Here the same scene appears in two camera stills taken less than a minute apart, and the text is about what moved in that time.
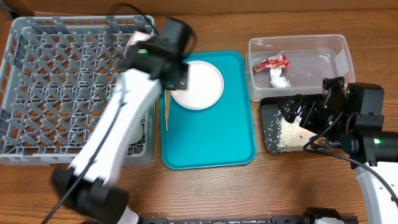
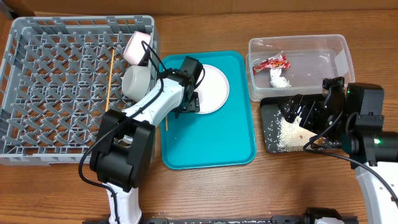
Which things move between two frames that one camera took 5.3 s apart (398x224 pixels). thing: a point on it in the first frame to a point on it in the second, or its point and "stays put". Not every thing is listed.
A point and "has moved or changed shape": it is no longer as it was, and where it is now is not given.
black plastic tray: (278, 135) stays put
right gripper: (311, 109) stays put
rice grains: (283, 135) stays put
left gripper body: (182, 79) to (190, 105)
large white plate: (206, 86) has moved or changed shape
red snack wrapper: (279, 60) stays put
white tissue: (277, 81) stays put
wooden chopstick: (168, 96) has moved or changed shape
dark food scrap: (319, 142) stays put
